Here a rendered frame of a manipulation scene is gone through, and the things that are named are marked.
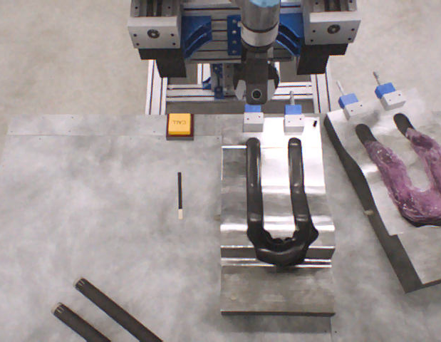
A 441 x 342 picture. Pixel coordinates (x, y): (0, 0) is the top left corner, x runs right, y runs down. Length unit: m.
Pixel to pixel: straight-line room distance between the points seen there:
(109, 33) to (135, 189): 1.57
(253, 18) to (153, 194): 0.57
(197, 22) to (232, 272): 0.75
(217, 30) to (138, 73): 1.06
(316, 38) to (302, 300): 0.71
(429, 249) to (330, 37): 0.62
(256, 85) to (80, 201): 0.60
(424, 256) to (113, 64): 1.90
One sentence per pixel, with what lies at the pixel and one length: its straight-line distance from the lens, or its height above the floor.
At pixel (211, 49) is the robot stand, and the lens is 1.55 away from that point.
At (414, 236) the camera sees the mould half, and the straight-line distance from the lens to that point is 1.14.
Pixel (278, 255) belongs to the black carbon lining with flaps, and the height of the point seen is 0.87.
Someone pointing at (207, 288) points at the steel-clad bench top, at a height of 0.80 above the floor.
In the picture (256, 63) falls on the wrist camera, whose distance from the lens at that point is 0.97.
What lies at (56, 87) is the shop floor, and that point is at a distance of 2.56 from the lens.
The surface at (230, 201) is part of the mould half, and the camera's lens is 1.10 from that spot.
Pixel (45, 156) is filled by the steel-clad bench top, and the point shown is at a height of 0.80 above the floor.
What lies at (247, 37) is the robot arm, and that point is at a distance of 0.94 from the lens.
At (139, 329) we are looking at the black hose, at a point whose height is 0.88.
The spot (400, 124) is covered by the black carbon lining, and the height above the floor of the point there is 0.85.
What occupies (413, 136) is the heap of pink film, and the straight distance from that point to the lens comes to 1.29.
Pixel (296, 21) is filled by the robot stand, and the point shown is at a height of 0.90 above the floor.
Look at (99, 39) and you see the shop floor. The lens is 2.69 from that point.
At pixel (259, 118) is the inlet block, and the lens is 1.19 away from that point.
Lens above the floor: 1.93
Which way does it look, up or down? 64 degrees down
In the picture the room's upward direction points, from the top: 5 degrees counter-clockwise
